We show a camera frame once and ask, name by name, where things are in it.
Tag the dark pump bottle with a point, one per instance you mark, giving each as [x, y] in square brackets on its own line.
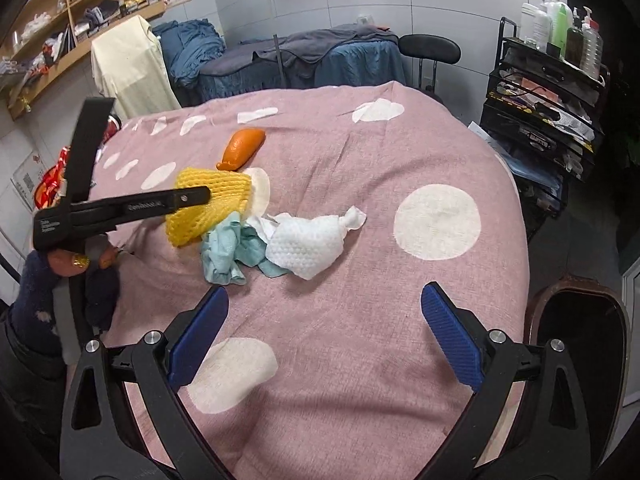
[575, 42]

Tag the white round cotton pad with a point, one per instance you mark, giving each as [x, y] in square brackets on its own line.
[261, 192]

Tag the wall notice sheet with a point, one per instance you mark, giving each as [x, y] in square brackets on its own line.
[27, 175]

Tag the red can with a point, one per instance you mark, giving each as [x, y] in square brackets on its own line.
[112, 127]

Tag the teal crumpled cloth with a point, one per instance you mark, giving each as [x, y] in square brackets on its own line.
[220, 250]

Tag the cream cloth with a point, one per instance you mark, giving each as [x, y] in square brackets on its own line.
[132, 65]

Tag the blue folded cloth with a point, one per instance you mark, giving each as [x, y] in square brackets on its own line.
[530, 172]

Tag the white textured wet wipe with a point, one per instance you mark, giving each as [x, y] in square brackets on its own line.
[305, 245]

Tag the grey bed blanket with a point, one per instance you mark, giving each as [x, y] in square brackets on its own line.
[320, 42]

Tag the black storage cart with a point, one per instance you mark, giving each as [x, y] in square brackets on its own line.
[540, 120]

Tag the white pump bottle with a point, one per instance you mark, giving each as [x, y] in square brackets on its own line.
[542, 27]

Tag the brown trash bin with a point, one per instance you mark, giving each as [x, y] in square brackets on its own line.
[580, 360]

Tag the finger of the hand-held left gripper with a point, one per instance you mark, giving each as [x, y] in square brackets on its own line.
[90, 145]
[145, 205]

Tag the pile of blue cloths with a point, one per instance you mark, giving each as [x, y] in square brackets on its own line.
[192, 52]

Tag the green pump bottle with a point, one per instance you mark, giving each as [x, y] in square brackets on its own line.
[560, 30]

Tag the blue massage bed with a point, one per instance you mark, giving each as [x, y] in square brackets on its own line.
[360, 67]

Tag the dark folded clothes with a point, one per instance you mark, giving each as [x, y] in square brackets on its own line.
[97, 15]

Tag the black stool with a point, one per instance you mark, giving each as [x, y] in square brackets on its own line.
[430, 49]

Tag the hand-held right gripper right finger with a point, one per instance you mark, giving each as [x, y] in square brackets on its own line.
[452, 340]

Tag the pink dotted blanket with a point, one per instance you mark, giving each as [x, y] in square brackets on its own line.
[350, 335]

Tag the clear red-capped bottle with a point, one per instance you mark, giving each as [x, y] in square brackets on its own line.
[591, 47]

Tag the white plastic bag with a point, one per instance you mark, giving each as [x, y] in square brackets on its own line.
[36, 24]

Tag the person's left hand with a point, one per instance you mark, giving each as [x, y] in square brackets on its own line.
[70, 262]

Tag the crumpled white tissue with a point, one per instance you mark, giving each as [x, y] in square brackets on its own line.
[262, 227]

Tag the yellow foam net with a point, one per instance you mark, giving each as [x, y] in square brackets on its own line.
[220, 220]

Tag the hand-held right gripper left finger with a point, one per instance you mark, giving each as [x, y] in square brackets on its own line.
[200, 330]

